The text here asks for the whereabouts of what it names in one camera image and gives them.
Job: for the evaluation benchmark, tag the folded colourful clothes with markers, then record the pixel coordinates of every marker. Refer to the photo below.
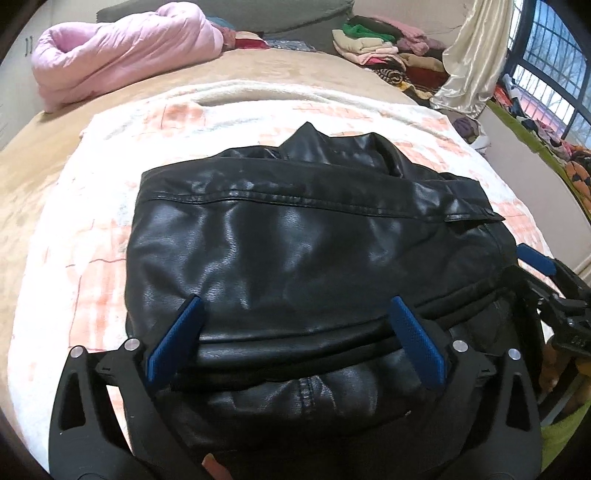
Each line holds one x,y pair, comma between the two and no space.
249,39

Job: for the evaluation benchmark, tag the black leather jacket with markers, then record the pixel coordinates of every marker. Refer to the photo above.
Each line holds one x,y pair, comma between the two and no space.
300,258

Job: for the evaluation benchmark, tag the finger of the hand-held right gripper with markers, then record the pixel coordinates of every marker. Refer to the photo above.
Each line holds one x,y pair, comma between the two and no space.
521,281
535,261

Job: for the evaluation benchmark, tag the grey headboard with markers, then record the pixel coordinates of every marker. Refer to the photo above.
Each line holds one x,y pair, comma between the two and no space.
286,18

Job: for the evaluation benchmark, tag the scattered clothes on windowsill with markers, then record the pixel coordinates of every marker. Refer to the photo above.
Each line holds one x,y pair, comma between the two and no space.
549,134

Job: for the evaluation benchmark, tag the person's green garment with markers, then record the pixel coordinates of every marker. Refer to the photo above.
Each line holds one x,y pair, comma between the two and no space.
565,434

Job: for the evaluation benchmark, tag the green windowsill mat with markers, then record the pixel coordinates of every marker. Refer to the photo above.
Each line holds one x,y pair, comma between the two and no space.
517,127

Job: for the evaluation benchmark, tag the person's left hand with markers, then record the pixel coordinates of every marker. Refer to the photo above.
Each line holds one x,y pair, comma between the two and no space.
217,468

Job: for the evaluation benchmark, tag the pile of mixed clothes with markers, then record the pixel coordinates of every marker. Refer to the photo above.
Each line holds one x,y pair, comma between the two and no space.
383,53

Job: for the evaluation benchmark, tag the barred window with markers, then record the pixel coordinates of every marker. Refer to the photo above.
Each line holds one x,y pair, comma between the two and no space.
554,55

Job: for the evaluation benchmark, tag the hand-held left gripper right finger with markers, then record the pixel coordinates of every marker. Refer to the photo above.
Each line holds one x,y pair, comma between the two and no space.
418,346

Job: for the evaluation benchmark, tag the cream satin curtain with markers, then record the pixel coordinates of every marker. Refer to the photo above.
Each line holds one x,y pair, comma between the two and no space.
475,60

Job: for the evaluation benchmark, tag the pink quilt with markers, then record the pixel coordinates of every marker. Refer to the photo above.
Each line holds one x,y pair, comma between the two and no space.
120,50

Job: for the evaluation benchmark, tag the white wardrobe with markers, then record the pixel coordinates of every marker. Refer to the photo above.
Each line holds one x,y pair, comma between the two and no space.
16,69

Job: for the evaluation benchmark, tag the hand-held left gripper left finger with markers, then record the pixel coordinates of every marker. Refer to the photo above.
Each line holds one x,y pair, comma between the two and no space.
175,339

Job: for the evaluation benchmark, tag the white and orange plaid blanket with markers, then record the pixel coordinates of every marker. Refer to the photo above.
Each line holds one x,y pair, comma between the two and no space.
83,240

